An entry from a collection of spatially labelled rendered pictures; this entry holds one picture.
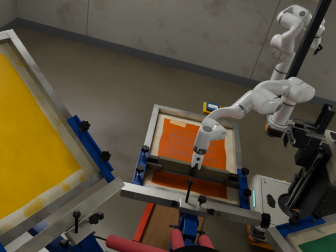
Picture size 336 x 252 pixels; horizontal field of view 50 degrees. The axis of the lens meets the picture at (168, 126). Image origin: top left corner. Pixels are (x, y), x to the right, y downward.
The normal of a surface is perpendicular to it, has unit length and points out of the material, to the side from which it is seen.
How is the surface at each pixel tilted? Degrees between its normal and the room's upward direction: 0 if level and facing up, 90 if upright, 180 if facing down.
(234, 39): 90
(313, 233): 0
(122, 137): 0
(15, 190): 32
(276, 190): 0
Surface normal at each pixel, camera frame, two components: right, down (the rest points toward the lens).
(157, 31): -0.17, 0.55
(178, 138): 0.20, -0.79
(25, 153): 0.59, -0.41
